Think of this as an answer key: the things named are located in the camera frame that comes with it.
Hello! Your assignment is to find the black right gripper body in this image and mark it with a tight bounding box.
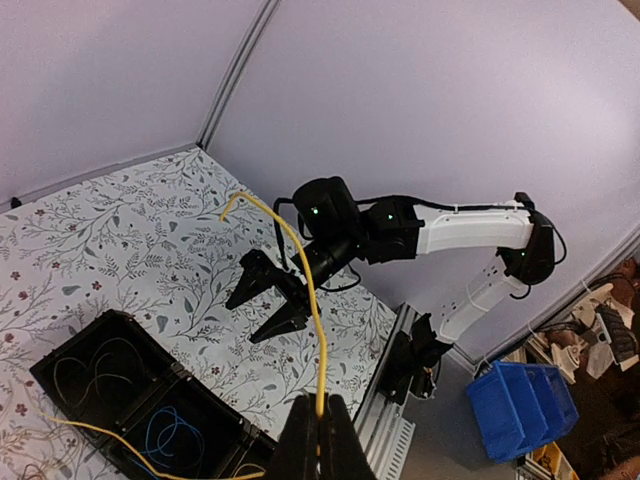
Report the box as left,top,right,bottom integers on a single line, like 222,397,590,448
269,249,357,318

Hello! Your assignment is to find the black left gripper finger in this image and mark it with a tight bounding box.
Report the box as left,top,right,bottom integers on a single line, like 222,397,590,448
249,302,310,344
225,249,284,310
272,394,319,480
319,394,376,480

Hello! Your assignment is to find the blue storage bin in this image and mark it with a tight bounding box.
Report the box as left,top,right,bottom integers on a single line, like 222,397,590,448
466,361,579,463

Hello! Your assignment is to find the black three-compartment bin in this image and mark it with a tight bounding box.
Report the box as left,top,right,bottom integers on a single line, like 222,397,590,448
30,310,276,479

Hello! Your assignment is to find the right aluminium corner post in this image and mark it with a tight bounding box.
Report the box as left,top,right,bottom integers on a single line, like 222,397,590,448
196,0,281,151

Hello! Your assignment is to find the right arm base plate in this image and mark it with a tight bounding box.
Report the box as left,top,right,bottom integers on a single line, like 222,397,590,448
377,313,453,405

